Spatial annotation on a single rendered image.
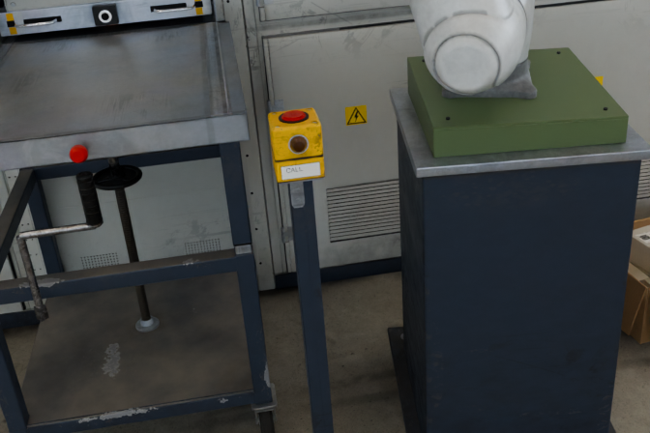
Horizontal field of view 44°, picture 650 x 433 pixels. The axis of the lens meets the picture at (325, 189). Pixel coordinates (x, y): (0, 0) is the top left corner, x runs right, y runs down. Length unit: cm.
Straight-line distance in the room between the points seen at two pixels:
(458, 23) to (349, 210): 116
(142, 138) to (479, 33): 64
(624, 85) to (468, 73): 122
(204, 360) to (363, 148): 76
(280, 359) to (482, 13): 121
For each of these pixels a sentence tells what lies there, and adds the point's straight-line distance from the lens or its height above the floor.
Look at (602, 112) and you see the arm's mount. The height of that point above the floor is 81.
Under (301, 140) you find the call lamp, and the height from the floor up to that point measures 88.
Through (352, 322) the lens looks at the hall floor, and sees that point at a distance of 233.
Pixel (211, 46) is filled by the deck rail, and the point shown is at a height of 85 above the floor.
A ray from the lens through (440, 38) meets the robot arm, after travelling 132.
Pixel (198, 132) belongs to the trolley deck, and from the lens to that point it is 151.
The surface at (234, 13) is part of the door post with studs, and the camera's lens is 214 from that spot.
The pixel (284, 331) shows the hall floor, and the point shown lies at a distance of 231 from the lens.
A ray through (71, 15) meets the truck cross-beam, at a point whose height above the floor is 90.
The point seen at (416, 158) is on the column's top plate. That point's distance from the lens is 149.
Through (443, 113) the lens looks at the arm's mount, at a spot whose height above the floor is 81.
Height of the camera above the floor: 138
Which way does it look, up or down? 27 degrees down
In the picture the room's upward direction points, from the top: 4 degrees counter-clockwise
